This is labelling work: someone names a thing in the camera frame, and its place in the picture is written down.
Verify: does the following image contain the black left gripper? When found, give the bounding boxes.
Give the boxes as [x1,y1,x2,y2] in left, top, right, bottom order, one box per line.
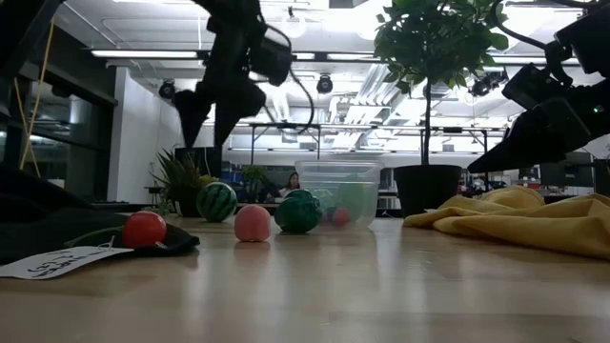
[172,0,269,150]

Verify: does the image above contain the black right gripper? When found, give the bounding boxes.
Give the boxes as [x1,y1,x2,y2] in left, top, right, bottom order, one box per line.
[467,4,610,174]

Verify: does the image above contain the striped green watermelon toy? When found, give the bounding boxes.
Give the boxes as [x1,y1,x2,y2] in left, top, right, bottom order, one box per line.
[195,181,238,224]

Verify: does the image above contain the pink peach toy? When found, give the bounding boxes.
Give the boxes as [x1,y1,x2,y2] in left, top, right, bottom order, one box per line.
[234,204,273,243]

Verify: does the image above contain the light green cabbage toy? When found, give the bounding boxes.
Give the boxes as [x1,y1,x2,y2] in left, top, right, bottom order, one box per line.
[314,188,337,213]

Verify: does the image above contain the lime green fruit toy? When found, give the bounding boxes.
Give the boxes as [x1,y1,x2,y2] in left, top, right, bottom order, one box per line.
[335,183,368,223]

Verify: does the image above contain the red strawberry toy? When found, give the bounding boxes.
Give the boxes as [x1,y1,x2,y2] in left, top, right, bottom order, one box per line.
[332,207,352,228]

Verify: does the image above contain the clear plastic tupperware container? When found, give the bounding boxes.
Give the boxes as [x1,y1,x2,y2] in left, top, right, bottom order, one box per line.
[294,159,385,229]

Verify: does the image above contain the black computer monitor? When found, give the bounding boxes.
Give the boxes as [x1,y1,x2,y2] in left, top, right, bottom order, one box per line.
[173,146,224,180]
[593,159,610,196]
[540,159,595,188]

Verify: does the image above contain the small potted succulent plant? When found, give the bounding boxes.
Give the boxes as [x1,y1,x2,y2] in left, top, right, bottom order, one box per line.
[150,148,220,219]

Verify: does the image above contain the green background plant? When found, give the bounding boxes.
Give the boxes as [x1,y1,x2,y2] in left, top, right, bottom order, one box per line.
[240,164,268,204]

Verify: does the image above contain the yellow cloth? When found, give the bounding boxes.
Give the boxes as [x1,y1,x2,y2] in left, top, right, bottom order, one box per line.
[403,185,610,261]

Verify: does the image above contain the person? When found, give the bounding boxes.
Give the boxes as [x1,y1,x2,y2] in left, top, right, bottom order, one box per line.
[280,171,301,199]

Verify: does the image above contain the leafy plant in black pot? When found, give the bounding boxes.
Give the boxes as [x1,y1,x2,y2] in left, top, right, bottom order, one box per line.
[373,0,510,218]

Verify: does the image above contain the dark green bell pepper toy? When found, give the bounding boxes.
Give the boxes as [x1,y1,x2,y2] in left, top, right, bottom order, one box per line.
[274,189,324,234]

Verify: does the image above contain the red tomato toy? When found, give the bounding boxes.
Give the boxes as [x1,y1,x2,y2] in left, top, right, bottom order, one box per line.
[122,211,168,251]

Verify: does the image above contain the black cloth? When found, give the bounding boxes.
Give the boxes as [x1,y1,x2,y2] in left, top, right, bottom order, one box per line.
[0,164,201,267]

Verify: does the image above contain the yellow wooden sticks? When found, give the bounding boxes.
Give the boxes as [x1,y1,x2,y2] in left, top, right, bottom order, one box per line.
[12,21,56,178]

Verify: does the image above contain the white paper tag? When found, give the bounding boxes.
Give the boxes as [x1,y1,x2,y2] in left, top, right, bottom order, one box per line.
[0,246,135,281]

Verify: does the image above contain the black ceiling camera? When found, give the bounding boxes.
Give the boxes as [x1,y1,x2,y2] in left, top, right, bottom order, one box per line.
[469,69,510,99]
[315,74,335,95]
[158,79,178,100]

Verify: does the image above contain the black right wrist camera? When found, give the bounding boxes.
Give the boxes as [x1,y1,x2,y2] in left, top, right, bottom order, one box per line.
[502,64,568,111]

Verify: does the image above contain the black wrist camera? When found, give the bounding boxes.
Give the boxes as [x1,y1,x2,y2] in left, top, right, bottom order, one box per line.
[502,64,568,111]
[250,35,295,87]

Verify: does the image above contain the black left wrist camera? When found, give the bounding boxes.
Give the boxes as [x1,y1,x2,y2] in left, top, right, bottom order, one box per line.
[250,35,295,87]

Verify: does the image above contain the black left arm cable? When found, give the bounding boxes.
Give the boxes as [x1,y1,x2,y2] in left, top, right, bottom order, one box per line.
[259,23,315,137]

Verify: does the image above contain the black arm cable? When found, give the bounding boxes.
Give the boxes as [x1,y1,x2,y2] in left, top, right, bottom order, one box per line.
[259,23,315,137]
[490,0,573,87]

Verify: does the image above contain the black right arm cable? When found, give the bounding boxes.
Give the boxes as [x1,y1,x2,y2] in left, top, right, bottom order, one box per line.
[490,0,573,87]

